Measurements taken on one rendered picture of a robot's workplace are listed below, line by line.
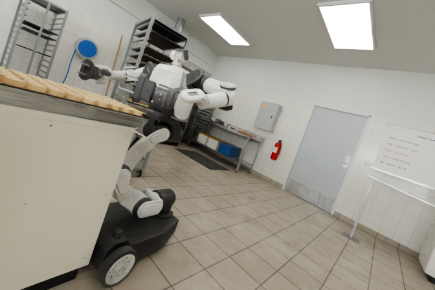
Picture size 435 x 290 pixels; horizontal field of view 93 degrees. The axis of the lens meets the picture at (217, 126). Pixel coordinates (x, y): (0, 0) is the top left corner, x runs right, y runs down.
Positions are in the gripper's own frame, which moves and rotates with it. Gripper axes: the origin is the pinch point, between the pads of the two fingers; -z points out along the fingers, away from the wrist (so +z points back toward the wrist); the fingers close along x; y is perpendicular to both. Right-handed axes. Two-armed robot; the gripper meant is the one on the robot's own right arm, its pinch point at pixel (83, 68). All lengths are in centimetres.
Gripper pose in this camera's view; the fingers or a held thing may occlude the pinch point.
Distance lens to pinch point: 145.8
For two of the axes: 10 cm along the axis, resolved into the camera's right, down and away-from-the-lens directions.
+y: 9.2, 3.2, 2.0
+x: 3.4, -9.4, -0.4
